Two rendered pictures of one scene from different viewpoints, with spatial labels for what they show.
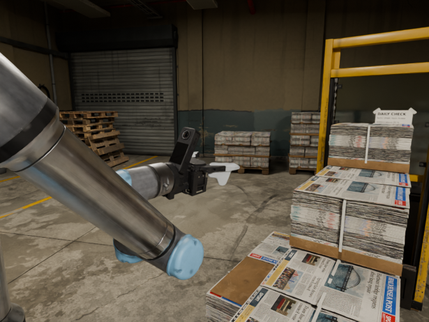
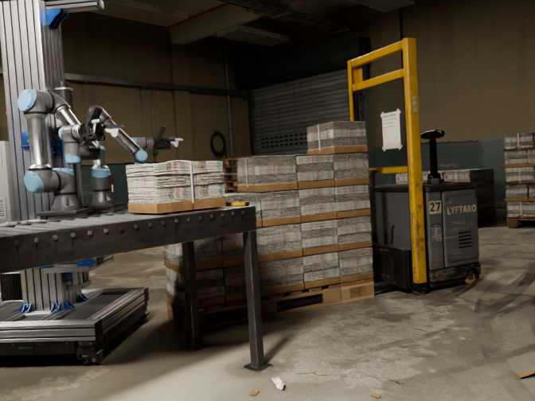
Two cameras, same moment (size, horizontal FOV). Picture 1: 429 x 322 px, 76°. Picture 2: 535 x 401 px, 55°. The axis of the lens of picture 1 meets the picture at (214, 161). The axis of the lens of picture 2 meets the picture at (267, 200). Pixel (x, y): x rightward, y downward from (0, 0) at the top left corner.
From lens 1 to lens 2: 3.18 m
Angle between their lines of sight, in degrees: 31
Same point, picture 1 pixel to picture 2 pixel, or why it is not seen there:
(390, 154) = (328, 142)
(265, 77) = (496, 87)
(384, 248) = (255, 179)
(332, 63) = (358, 79)
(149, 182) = (142, 141)
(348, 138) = (313, 134)
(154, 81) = (343, 112)
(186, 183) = (162, 145)
